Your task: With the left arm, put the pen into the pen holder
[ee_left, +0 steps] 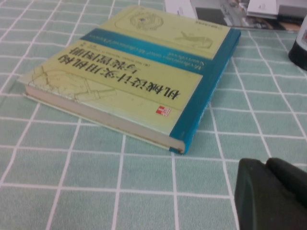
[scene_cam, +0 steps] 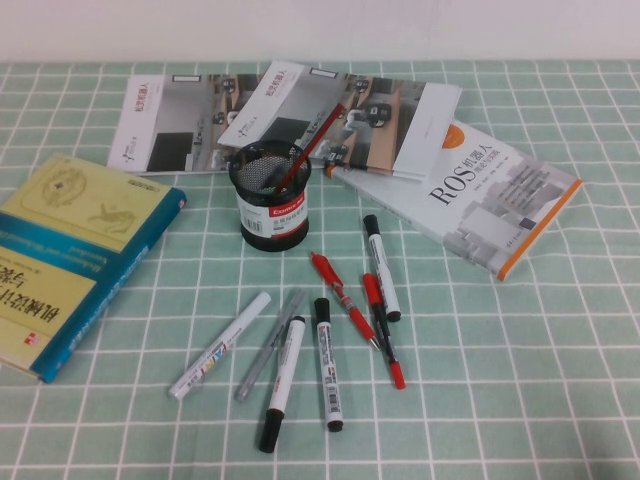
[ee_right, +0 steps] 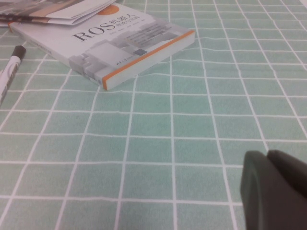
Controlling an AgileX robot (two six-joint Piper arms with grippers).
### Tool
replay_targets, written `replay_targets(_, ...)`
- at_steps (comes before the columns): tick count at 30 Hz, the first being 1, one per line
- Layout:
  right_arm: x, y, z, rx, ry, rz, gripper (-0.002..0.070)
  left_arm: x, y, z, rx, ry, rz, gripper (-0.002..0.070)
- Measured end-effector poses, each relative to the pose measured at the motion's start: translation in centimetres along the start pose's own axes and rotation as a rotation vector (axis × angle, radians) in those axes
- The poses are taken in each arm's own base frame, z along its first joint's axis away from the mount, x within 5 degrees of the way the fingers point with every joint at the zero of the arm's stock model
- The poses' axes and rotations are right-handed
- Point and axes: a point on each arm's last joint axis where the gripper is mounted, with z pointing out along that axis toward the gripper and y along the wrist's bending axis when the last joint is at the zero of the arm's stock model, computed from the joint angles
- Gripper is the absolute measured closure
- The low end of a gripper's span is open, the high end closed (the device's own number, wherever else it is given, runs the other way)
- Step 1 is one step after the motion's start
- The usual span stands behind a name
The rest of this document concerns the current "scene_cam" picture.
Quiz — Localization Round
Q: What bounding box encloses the red black striped pencil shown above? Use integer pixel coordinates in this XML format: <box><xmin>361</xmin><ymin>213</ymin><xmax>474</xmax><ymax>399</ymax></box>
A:
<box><xmin>273</xmin><ymin>101</ymin><xmax>346</xmax><ymax>194</ymax></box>

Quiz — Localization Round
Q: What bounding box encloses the red gel pen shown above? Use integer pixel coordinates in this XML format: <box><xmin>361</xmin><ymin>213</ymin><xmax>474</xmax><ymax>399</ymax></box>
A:
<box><xmin>309</xmin><ymin>251</ymin><xmax>380</xmax><ymax>351</ymax></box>

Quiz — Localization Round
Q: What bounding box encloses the green checked tablecloth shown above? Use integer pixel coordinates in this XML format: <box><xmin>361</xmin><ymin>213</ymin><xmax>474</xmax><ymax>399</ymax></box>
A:
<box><xmin>0</xmin><ymin>59</ymin><xmax>640</xmax><ymax>480</ymax></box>

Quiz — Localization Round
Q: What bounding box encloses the grey pen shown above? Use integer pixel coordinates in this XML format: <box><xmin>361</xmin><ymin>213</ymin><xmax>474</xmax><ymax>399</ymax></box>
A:
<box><xmin>235</xmin><ymin>288</ymin><xmax>307</xmax><ymax>403</ymax></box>

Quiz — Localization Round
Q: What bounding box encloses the yellow blue hardcover book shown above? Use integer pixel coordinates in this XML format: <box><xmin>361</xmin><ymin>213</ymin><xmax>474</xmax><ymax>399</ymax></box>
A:
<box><xmin>0</xmin><ymin>152</ymin><xmax>189</xmax><ymax>385</ymax></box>

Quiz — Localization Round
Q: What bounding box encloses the white marker with black cap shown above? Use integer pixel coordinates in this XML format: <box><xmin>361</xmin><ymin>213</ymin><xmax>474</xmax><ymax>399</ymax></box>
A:
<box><xmin>362</xmin><ymin>214</ymin><xmax>403</xmax><ymax>323</ymax></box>
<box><xmin>313</xmin><ymin>297</ymin><xmax>346</xmax><ymax>433</ymax></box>
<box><xmin>258</xmin><ymin>315</ymin><xmax>308</xmax><ymax>454</ymax></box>

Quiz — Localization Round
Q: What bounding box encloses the black mesh pen holder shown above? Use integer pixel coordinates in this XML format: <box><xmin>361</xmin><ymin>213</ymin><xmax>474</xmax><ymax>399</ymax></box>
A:
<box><xmin>228</xmin><ymin>139</ymin><xmax>312</xmax><ymax>253</ymax></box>

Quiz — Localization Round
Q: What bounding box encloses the white robot brochure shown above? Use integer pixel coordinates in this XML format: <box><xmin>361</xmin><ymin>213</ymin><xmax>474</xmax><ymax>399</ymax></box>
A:
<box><xmin>216</xmin><ymin>60</ymin><xmax>463</xmax><ymax>181</ymax></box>
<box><xmin>106</xmin><ymin>73</ymin><xmax>266</xmax><ymax>175</ymax></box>

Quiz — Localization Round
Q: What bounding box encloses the red black double-ended marker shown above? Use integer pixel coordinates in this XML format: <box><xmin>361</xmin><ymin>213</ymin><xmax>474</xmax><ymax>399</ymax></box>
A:
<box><xmin>361</xmin><ymin>272</ymin><xmax>407</xmax><ymax>390</ymax></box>

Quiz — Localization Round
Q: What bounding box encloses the white ROS robot book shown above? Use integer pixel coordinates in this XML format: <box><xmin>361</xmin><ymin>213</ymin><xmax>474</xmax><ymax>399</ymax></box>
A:
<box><xmin>324</xmin><ymin>118</ymin><xmax>584</xmax><ymax>282</ymax></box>

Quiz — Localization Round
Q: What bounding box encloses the white paint marker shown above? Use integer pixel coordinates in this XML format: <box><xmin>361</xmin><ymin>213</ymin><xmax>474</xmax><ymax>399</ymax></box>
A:
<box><xmin>168</xmin><ymin>291</ymin><xmax>273</xmax><ymax>401</ymax></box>

